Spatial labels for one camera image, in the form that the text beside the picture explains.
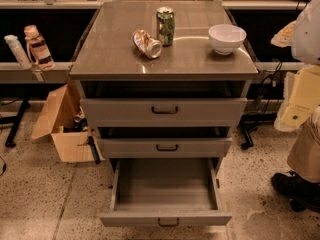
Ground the grey bottom drawer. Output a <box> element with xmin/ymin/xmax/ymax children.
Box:
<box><xmin>100</xmin><ymin>158</ymin><xmax>231</xmax><ymax>227</ymax></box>

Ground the grey drawer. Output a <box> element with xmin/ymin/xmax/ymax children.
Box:
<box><xmin>81</xmin><ymin>81</ymin><xmax>246</xmax><ymax>127</ymax></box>
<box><xmin>98</xmin><ymin>127</ymin><xmax>232</xmax><ymax>158</ymax></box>
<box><xmin>100</xmin><ymin>158</ymin><xmax>231</xmax><ymax>227</ymax></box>

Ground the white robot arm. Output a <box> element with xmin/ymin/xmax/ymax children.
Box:
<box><xmin>271</xmin><ymin>0</ymin><xmax>320</xmax><ymax>132</ymax></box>

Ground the grey drawer cabinet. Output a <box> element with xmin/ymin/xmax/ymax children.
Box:
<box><xmin>68</xmin><ymin>0</ymin><xmax>259</xmax><ymax>172</ymax></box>

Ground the grey middle drawer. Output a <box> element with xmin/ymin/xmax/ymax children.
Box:
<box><xmin>98</xmin><ymin>127</ymin><xmax>232</xmax><ymax>158</ymax></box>

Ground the grey top drawer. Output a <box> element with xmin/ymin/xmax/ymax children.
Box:
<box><xmin>81</xmin><ymin>81</ymin><xmax>246</xmax><ymax>127</ymax></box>

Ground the black stand base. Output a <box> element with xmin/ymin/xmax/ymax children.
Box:
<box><xmin>239</xmin><ymin>113</ymin><xmax>277</xmax><ymax>150</ymax></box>

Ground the tan trouser leg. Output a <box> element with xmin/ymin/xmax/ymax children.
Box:
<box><xmin>287</xmin><ymin>107</ymin><xmax>320</xmax><ymax>183</ymax></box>

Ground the white bowl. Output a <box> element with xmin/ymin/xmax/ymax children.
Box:
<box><xmin>208</xmin><ymin>24</ymin><xmax>247</xmax><ymax>55</ymax></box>

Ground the green soda can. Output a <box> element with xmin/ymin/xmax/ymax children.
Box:
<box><xmin>156</xmin><ymin>7</ymin><xmax>175</xmax><ymax>46</ymax></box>

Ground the crushed silver can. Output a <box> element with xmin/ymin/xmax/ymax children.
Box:
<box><xmin>132</xmin><ymin>29</ymin><xmax>162</xmax><ymax>59</ymax></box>

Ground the black tool beside box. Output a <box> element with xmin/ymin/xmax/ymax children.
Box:
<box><xmin>88</xmin><ymin>128</ymin><xmax>101</xmax><ymax>164</ymax></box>

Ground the cardboard box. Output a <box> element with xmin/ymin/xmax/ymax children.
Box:
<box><xmin>31</xmin><ymin>81</ymin><xmax>104</xmax><ymax>163</ymax></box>

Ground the pink striped bottle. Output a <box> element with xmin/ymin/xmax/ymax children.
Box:
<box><xmin>24</xmin><ymin>25</ymin><xmax>55</xmax><ymax>71</ymax></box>

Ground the black table leg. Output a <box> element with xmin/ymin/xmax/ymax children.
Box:
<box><xmin>5</xmin><ymin>97</ymin><xmax>30</xmax><ymax>148</ymax></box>

